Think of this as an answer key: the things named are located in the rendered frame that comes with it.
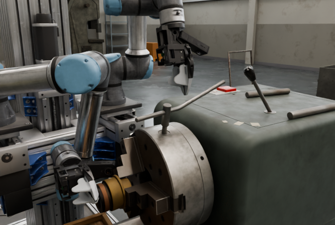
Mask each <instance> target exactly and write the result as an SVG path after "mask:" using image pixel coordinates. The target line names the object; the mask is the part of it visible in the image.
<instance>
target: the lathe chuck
mask: <svg viewBox="0 0 335 225"><path fill-rule="evenodd" d="M161 130H162V125H161V124H160V125H155V126H150V127H145V128H140V129H136V130H134V132H135V135H136V139H137V143H138V146H139V150H140V153H141V156H142V160H143V164H144V167H145V168H146V169H147V170H146V171H144V172H142V173H140V174H136V175H133V176H129V177H127V178H128V179H129V181H130V182H131V185H132V186H135V185H138V184H142V183H145V182H148V181H152V182H153V183H154V184H156V185H157V186H158V187H159V188H161V189H162V190H163V191H165V192H166V193H167V194H168V195H170V196H171V197H172V198H173V199H177V198H178V195H182V196H183V205H184V209H182V212H180V213H179V212H178V211H177V212H173V211H172V210H170V211H167V212H164V213H161V214H159V215H156V214H155V213H154V212H153V211H152V210H151V209H150V208H149V207H148V208H145V209H143V210H142V213H141V216H140V219H141V221H142V222H143V224H144V225H197V223H198V222H199V220H200V218H201V215H202V211H203V205H204V190H203V182H202V177H201V172H200V169H199V165H198V162H197V160H196V157H195V155H194V153H193V151H192V149H191V147H190V145H189V143H188V142H187V140H186V139H185V137H184V136H183V135H182V134H181V133H180V132H179V131H178V130H177V129H176V128H175V127H173V126H171V125H169V126H168V127H167V131H168V132H169V133H170V134H169V135H168V136H162V135H160V134H159V133H158V132H159V131H161Z"/></svg>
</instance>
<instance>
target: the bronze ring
mask: <svg viewBox="0 0 335 225"><path fill-rule="evenodd" d="M96 186H97V190H98V193H99V199H98V202H97V203H96V204H95V205H96V207H97V210H98V211H99V212H100V213H105V212H107V211H109V210H110V211H114V210H117V209H119V208H121V209H124V208H125V207H126V205H127V198H126V193H125V188H128V187H132V185H131V182H130V181H129V179H128V178H126V177H125V178H122V179H120V178H119V177H118V176H117V175H113V176H112V177H111V178H109V179H106V180H103V181H102V183H98V184H96Z"/></svg>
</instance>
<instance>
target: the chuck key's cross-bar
mask: <svg viewBox="0 0 335 225"><path fill-rule="evenodd" d="M223 84H225V80H222V81H220V82H219V83H217V84H215V85H213V86H212V87H210V88H208V89H207V90H205V91H203V92H201V93H200V94H198V95H196V96H194V97H193V98H191V99H189V100H188V101H186V102H184V103H182V104H181V105H179V106H177V107H174V108H171V111H170V112H171V113H172V112H175V111H178V110H181V109H182V108H184V107H186V106H187V105H189V104H191V103H192V102H194V101H196V100H198V99H199V98H201V97H203V96H204V95H206V94H208V93H209V92H211V91H213V90H214V89H216V88H218V87H219V86H221V85H223ZM162 115H165V111H164V110H163V111H159V112H155V113H152V114H148V115H144V116H141V117H137V118H135V121H136V122H141V121H144V120H148V119H151V118H155V117H158V116H162Z"/></svg>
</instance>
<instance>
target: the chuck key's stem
mask: <svg viewBox="0 0 335 225"><path fill-rule="evenodd" d="M163 110H164V111H165V115H162V121H161V125H162V132H161V133H162V134H163V135H165V134H167V127H168V126H169V120H170V111H171V105H170V104H169V103H165V104H163Z"/></svg>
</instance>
